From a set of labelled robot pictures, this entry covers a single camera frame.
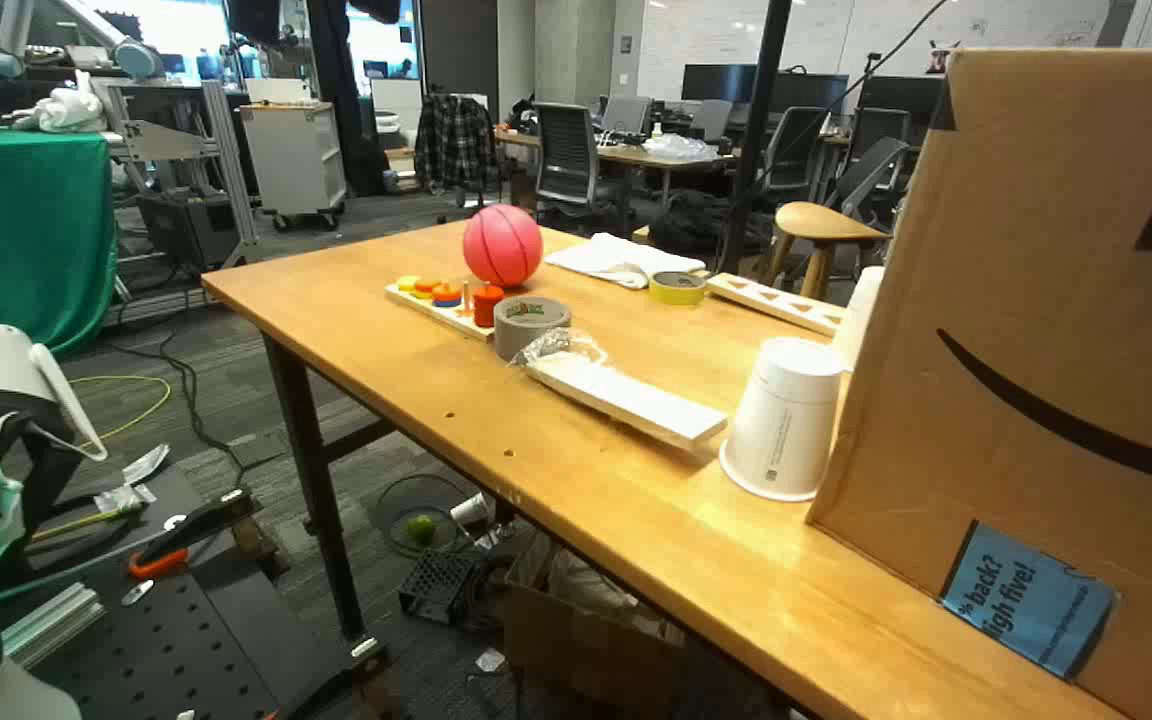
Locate pink-red rubber basketball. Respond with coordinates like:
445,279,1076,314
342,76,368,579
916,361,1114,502
460,201,550,294

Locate white folded cloth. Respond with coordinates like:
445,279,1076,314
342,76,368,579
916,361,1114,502
545,230,707,295

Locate yellow-rimmed clear tape roll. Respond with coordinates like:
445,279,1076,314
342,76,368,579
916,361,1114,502
643,270,714,310

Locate pale wooden board with arrows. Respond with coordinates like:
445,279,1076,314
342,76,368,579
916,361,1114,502
703,270,847,341

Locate black mesh office chair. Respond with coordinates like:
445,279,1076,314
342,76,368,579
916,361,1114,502
529,99,610,224

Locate white paper cup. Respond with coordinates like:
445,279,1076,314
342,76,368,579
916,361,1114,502
717,332,852,509

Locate plaid shirt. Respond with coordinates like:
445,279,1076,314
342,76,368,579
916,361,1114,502
412,88,500,204

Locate round wooden stool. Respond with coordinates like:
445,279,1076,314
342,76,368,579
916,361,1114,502
765,195,892,305

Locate brown cardboard box under table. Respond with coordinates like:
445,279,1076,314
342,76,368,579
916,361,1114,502
500,575,688,720

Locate black metal table leg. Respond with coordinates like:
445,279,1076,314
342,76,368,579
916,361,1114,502
261,332,393,673

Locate black vertical pole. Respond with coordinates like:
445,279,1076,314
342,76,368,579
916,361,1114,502
719,0,795,272

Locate white wheeled cabinet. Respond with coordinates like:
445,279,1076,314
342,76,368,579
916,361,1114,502
235,96,351,232

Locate large brown cardboard box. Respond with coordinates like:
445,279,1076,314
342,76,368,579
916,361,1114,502
803,48,1152,720

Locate blue sticker on box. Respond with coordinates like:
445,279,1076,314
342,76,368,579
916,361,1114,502
937,522,1122,682

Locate green table cloth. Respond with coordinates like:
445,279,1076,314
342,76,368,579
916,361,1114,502
0,127,120,357

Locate grey duct tape roll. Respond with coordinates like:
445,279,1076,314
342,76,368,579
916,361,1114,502
488,294,577,363

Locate tall red ring stack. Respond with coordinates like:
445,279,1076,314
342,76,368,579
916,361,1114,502
468,279,507,332

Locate white wooden ring stacker board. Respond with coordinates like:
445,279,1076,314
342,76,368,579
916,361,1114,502
384,272,500,345

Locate wire mesh bowl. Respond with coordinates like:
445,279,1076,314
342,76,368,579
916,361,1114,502
372,473,479,565

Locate orange-handled pliers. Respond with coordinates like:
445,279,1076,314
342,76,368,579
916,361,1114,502
126,539,194,584

